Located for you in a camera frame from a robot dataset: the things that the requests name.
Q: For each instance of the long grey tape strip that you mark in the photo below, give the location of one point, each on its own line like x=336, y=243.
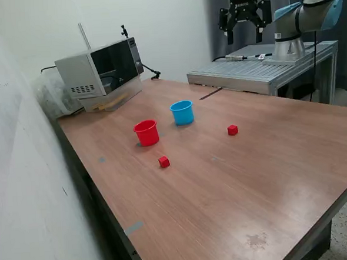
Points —
x=133, y=228

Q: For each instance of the dark grey curtain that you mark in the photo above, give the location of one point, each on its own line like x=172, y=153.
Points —
x=215, y=45

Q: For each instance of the white warning label tag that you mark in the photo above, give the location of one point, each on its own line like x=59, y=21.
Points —
x=262, y=56

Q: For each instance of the dark narrow strip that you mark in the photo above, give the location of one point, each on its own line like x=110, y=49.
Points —
x=209, y=94

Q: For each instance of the thin white rod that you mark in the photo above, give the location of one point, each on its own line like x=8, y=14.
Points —
x=84, y=36

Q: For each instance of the red cup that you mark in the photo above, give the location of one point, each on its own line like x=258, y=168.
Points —
x=146, y=136

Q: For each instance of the aluminium robot mounting plate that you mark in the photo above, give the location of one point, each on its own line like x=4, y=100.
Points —
x=271, y=62

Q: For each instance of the silver microwave oven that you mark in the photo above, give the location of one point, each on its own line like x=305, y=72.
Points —
x=78, y=71

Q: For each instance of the red cube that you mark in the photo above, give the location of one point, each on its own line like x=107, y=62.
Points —
x=232, y=130
x=164, y=162

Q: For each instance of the blue cup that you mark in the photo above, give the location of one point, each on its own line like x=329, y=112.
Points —
x=183, y=116

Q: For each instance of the aluminium profile table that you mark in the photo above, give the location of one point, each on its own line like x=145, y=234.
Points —
x=246, y=72

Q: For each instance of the small black camera mount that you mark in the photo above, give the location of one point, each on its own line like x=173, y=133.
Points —
x=124, y=31

